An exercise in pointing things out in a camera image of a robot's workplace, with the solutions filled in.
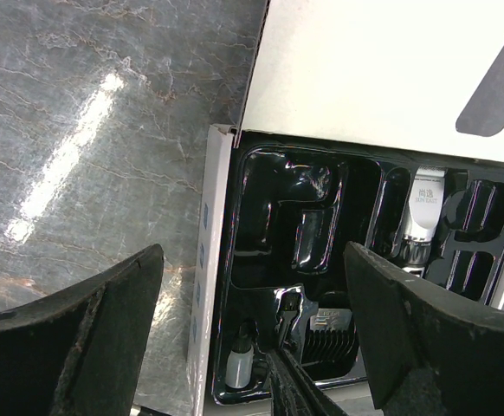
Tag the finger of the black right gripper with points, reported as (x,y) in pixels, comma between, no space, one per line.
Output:
(287,396)
(315,402)

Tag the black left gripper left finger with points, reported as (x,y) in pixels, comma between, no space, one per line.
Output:
(80,350)

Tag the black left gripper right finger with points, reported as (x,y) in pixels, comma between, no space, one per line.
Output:
(427,351)

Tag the black comb guard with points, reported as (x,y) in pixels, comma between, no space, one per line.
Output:
(329,336)

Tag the silver black hair clipper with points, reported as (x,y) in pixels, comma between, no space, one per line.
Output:
(423,211)

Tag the white cardboard clipper box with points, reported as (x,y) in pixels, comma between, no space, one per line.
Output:
(416,76)

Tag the black plastic box tray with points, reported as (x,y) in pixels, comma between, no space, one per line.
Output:
(293,204)

